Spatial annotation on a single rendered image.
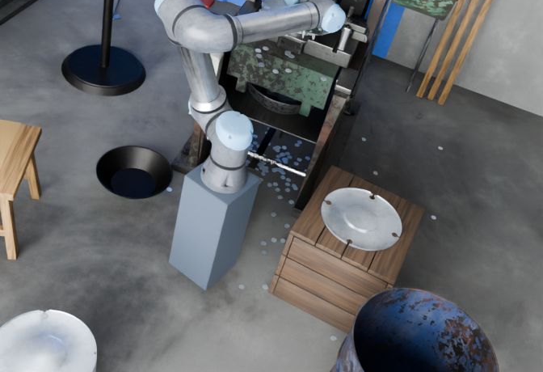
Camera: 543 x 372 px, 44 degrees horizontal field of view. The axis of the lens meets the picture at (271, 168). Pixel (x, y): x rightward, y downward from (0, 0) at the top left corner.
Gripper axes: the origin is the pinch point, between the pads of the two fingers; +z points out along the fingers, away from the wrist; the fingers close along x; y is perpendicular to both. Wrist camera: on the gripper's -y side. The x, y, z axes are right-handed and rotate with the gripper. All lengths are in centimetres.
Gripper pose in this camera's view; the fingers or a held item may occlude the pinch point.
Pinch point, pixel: (306, 31)
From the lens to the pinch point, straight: 237.1
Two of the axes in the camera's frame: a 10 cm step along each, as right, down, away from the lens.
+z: -2.1, 3.9, 9.0
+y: -0.8, 9.1, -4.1
